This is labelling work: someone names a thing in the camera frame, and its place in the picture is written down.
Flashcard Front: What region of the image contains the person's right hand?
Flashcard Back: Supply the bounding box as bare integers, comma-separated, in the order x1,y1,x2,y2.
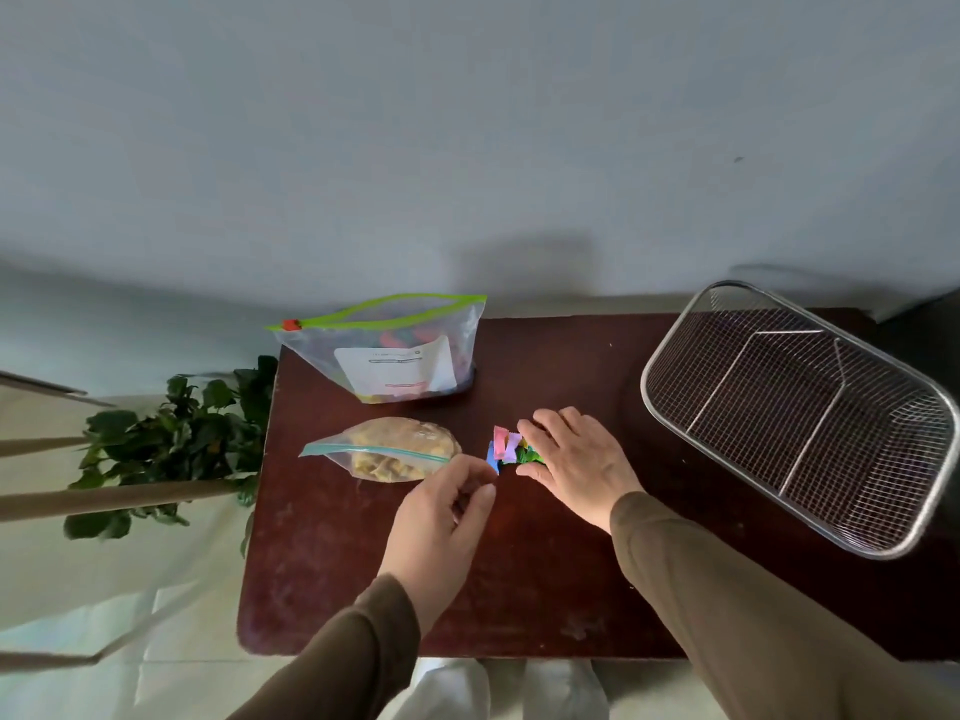
516,406,646,535

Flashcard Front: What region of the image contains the person's left hand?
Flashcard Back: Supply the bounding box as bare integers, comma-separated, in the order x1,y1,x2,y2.
377,454,498,638

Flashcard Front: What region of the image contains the person's left forearm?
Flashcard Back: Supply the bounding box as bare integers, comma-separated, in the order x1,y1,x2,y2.
227,574,422,720

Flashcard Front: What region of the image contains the person's right forearm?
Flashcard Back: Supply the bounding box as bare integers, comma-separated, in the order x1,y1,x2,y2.
609,491,960,720

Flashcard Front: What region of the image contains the pile of yellow snacks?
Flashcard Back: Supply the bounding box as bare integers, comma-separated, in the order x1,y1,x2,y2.
346,418,460,484

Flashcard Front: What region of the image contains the small clear zip bag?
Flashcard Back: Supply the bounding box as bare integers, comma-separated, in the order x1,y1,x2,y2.
298,416,463,485

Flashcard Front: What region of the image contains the pile of colourful clips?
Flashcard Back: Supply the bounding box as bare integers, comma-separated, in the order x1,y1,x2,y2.
358,325,475,404

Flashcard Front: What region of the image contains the person's left leg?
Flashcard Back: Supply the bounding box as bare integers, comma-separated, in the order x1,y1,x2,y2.
390,658,492,720

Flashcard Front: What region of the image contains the person's leg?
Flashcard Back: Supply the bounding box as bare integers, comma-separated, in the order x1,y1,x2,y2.
522,658,610,720
390,658,492,720

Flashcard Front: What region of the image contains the person's right leg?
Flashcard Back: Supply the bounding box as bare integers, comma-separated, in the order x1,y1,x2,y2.
522,658,610,720

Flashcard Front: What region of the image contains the clear zip bag green seal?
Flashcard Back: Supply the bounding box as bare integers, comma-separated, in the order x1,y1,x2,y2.
267,292,488,405

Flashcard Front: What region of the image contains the green leafy plant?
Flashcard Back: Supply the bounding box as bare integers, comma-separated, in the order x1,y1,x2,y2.
63,355,279,559

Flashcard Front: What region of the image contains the metal wire mesh basket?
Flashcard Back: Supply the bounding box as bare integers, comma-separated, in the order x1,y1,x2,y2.
640,280,960,561

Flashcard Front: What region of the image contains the wooden rack frame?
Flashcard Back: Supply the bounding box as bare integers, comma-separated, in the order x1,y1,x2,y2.
0,370,243,674

